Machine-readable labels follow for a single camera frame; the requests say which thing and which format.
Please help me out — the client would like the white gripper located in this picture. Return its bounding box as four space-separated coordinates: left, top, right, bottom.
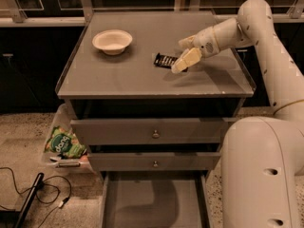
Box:
171 27 220 74

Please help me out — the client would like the black rxbar chocolate wrapper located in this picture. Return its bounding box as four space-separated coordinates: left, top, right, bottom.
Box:
154 53 178 69

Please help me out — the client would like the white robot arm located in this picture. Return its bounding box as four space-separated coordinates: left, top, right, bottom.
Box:
171 0 304 228

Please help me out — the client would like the grey drawer cabinet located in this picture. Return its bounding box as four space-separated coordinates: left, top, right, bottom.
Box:
55 10 257 176

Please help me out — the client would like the top grey drawer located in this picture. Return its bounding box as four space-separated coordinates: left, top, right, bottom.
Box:
70 118 232 145

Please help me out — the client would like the middle grey drawer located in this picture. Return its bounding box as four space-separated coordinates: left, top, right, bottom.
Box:
88 152 220 171

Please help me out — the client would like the bottom grey open drawer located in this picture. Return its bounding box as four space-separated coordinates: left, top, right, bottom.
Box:
99 171 213 228

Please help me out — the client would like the white paper bowl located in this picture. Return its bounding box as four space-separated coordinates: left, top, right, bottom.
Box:
92 29 133 55

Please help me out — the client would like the green snack bag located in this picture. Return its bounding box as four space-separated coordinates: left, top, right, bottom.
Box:
45 126 86 159

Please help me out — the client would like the clear plastic storage bin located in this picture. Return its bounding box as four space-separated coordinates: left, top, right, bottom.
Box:
41 104 93 174

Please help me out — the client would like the metal window railing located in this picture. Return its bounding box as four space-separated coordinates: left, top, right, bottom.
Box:
0 0 304 27

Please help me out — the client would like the black flat stand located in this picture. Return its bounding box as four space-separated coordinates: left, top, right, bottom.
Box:
0 173 44 228

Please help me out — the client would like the black cable on floor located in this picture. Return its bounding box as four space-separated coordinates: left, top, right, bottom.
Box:
0 166 73 228

